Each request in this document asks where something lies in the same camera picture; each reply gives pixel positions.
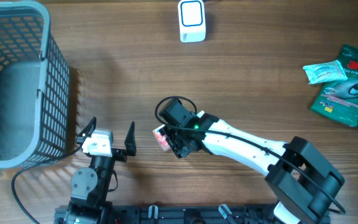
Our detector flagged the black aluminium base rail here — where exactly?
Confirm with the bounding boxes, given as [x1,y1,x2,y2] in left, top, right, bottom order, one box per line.
[53,204,279,224]

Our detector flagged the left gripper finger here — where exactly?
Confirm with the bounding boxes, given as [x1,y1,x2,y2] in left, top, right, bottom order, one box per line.
[124,122,136,156]
[76,117,96,145]

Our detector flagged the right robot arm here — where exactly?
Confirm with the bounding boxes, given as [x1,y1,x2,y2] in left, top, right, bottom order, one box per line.
[153,96,346,223]

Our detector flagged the grey plastic mesh basket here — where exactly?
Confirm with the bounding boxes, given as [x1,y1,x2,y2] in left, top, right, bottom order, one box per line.
[0,1,70,169]

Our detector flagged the orange red snack packet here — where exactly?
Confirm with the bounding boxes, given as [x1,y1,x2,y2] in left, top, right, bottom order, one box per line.
[152,124,171,152]

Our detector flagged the white barcode scanner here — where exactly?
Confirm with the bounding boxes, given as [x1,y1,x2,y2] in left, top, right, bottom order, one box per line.
[177,0,206,43]

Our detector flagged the green 3M gloves package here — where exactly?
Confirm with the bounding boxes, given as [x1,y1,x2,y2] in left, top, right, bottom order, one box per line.
[311,44,358,127]

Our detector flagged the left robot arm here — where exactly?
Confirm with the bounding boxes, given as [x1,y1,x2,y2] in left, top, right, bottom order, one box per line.
[54,118,136,224]

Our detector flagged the mint green wipes packet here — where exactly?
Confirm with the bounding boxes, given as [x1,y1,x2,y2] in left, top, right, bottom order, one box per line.
[303,60,348,85]

